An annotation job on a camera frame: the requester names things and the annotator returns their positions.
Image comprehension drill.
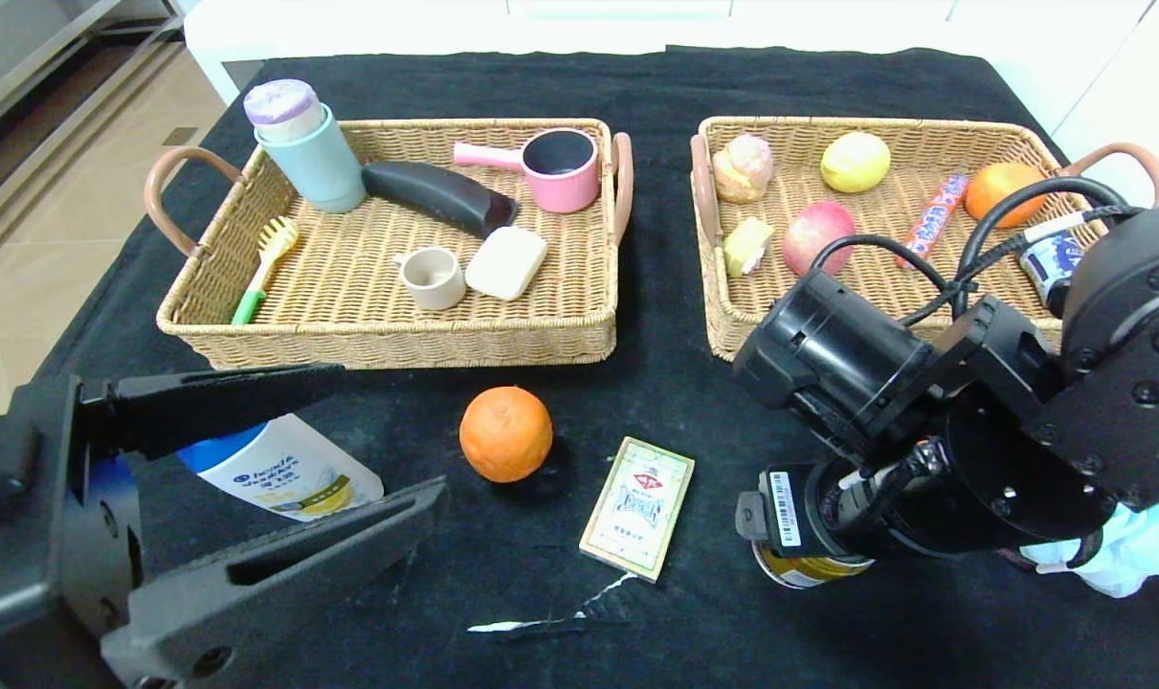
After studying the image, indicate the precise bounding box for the dark eggplant shaped object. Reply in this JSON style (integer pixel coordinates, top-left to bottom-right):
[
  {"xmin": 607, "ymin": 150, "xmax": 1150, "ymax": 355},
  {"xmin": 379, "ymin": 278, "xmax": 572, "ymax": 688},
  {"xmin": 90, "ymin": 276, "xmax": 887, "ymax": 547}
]
[{"xmin": 362, "ymin": 161, "xmax": 521, "ymax": 240}]

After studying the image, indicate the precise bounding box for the orange fruit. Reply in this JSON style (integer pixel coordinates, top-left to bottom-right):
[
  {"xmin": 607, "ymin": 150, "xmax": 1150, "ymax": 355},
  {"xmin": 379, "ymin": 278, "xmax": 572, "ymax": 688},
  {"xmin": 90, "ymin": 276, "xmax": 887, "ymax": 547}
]
[
  {"xmin": 459, "ymin": 386, "xmax": 554, "ymax": 484},
  {"xmin": 965, "ymin": 162, "xmax": 1049, "ymax": 228}
]

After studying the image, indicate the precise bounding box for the purple capped beige bottle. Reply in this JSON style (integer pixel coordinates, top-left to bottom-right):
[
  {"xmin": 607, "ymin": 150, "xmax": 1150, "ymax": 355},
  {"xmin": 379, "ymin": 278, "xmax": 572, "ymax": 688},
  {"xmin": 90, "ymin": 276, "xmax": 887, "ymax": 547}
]
[{"xmin": 244, "ymin": 79, "xmax": 329, "ymax": 144}]

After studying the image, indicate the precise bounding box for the teal plastic cup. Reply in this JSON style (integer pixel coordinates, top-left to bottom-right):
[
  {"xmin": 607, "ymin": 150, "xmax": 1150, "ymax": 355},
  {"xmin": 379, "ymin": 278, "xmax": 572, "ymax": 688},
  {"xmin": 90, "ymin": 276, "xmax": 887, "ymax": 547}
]
[{"xmin": 256, "ymin": 103, "xmax": 368, "ymax": 214}]

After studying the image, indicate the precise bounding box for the yellow drink can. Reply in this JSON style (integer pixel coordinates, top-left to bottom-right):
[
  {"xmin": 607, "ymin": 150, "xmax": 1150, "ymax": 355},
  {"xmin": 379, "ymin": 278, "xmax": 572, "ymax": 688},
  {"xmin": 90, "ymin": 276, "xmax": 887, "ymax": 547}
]
[{"xmin": 751, "ymin": 539, "xmax": 875, "ymax": 590}]

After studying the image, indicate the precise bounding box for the printed card box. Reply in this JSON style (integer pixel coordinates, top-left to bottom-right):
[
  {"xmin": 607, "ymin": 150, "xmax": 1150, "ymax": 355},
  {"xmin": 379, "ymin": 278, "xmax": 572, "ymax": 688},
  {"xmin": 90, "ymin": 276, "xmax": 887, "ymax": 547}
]
[{"xmin": 580, "ymin": 436, "xmax": 697, "ymax": 584}]

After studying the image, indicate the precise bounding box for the yellow green brush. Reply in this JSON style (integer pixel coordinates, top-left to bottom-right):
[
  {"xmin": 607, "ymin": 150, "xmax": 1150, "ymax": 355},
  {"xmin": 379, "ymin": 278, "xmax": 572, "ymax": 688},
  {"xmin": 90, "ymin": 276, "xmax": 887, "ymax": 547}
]
[{"xmin": 232, "ymin": 216, "xmax": 301, "ymax": 326}]

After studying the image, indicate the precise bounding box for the pink frosted pastry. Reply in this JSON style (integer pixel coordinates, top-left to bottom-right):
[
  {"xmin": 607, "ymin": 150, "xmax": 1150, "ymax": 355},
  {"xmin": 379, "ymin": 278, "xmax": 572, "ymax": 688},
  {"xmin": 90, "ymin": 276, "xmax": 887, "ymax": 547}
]
[{"xmin": 712, "ymin": 134, "xmax": 775, "ymax": 205}]

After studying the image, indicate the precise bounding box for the cream soap bar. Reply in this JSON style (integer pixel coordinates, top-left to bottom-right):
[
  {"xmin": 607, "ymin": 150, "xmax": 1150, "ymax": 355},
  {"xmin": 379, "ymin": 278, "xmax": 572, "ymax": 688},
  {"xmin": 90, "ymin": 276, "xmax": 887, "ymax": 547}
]
[{"xmin": 465, "ymin": 226, "xmax": 549, "ymax": 302}]

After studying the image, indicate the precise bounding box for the grey metal cabinet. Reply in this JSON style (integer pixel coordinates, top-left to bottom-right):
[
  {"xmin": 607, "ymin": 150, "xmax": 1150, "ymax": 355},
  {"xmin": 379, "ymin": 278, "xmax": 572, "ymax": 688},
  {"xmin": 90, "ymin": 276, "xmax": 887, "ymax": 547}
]
[{"xmin": 0, "ymin": 0, "xmax": 186, "ymax": 144}]

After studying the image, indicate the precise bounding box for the pink toy saucepan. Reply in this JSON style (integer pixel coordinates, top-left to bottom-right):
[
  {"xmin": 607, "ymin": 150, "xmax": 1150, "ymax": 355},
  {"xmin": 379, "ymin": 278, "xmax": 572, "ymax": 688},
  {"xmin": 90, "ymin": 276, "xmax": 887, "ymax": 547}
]
[{"xmin": 454, "ymin": 128, "xmax": 601, "ymax": 214}]

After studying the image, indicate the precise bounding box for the yellow lemon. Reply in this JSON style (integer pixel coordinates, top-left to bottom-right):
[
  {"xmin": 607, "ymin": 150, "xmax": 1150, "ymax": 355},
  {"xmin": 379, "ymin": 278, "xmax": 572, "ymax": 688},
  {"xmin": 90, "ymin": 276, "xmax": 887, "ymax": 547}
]
[{"xmin": 820, "ymin": 132, "xmax": 892, "ymax": 194}]

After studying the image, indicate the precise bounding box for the white shampoo bottle blue cap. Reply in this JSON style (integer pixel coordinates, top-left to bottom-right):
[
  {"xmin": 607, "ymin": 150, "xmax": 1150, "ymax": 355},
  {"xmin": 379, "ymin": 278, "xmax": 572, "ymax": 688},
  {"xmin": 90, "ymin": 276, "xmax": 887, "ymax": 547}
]
[{"xmin": 175, "ymin": 413, "xmax": 386, "ymax": 522}]

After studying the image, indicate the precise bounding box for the dark blue printed jar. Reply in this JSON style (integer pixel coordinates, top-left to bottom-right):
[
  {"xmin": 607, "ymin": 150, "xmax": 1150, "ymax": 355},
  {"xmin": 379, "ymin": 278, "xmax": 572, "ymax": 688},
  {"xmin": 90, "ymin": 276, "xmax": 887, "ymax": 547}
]
[{"xmin": 1019, "ymin": 230, "xmax": 1082, "ymax": 307}]

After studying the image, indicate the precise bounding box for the thick black braided cable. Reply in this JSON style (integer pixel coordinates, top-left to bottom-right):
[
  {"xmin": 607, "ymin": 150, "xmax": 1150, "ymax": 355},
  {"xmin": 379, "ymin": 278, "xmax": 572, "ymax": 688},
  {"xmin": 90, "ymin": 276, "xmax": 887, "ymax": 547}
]
[{"xmin": 957, "ymin": 176, "xmax": 1133, "ymax": 319}]

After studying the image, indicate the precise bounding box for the thin black cable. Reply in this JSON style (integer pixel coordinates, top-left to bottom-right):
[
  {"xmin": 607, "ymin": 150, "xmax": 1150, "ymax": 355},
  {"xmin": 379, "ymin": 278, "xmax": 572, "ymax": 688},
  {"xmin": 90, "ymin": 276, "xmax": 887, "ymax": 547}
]
[{"xmin": 809, "ymin": 234, "xmax": 958, "ymax": 298}]

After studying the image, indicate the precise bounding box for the white cabinet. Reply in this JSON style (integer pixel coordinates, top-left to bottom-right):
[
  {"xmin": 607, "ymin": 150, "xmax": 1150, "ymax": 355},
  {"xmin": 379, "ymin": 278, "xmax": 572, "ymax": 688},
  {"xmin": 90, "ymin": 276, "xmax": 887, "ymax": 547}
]
[{"xmin": 185, "ymin": 0, "xmax": 982, "ymax": 106}]

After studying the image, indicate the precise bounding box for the light blue bath pouf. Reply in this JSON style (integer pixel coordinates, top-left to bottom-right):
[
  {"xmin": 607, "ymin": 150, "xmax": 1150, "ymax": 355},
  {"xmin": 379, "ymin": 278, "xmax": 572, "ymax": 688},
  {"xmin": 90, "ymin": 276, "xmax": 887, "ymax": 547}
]
[{"xmin": 1019, "ymin": 498, "xmax": 1159, "ymax": 599}]

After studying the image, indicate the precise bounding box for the small beige cup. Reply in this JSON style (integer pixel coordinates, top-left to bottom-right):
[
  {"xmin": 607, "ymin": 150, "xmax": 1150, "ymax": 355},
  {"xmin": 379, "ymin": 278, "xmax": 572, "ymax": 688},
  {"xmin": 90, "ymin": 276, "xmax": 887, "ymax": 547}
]
[{"xmin": 394, "ymin": 247, "xmax": 468, "ymax": 312}]

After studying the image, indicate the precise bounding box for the yellow cake slice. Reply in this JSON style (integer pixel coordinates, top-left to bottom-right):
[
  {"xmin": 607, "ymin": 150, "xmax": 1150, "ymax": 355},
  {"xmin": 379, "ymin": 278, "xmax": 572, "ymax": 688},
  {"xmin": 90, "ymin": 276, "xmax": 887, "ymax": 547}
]
[{"xmin": 723, "ymin": 216, "xmax": 776, "ymax": 278}]

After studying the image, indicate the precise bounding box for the orange candy tube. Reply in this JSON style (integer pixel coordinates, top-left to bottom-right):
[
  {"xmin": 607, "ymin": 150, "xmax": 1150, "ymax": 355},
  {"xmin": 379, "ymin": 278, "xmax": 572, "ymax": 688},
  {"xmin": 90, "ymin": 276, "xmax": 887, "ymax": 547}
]
[{"xmin": 900, "ymin": 173, "xmax": 970, "ymax": 259}]

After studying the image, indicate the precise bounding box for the wicker basket with brown handles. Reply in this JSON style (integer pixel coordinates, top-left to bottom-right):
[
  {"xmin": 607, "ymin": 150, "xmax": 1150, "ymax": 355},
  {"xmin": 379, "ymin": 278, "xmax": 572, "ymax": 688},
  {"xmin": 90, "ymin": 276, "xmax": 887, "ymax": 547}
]
[
  {"xmin": 145, "ymin": 118, "xmax": 635, "ymax": 372},
  {"xmin": 690, "ymin": 116, "xmax": 1159, "ymax": 363}
]

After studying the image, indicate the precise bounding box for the pink peach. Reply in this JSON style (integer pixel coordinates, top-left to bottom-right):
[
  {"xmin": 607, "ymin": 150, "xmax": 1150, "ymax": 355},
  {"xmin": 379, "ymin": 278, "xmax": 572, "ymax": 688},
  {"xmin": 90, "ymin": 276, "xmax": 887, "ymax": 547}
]
[{"xmin": 782, "ymin": 200, "xmax": 858, "ymax": 278}]

